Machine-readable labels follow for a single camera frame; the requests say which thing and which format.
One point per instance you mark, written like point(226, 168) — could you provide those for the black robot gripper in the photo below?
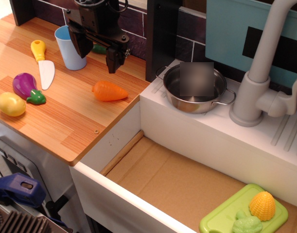
point(96, 21)

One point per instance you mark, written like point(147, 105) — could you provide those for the orange toy carrot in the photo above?
point(107, 91)

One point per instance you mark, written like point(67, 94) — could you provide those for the stainless steel pot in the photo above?
point(195, 88)

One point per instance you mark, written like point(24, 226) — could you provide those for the green toy cucumber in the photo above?
point(98, 49)

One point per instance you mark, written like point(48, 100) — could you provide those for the light blue plastic cup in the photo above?
point(71, 58)

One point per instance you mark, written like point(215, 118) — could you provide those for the purple toy eggplant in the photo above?
point(24, 85)

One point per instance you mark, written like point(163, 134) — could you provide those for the yellow toy potato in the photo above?
point(11, 104)

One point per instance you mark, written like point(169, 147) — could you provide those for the white toy sink basin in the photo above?
point(160, 170)

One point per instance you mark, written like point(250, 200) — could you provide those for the grey toy oven front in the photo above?
point(52, 194)

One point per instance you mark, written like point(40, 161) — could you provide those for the teal panel with black square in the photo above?
point(233, 32)

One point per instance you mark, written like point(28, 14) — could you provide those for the blue clamp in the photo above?
point(21, 189)

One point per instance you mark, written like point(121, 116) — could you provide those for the grey toy faucet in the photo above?
point(254, 96)

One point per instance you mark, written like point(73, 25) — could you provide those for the green plastic cutting board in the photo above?
point(221, 219)

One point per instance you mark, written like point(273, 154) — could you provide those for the yellow toy corn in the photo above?
point(263, 206)

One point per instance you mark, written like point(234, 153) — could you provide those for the light green toy broccoli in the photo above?
point(246, 224)

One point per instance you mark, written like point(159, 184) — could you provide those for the yellow handled toy knife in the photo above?
point(46, 67)

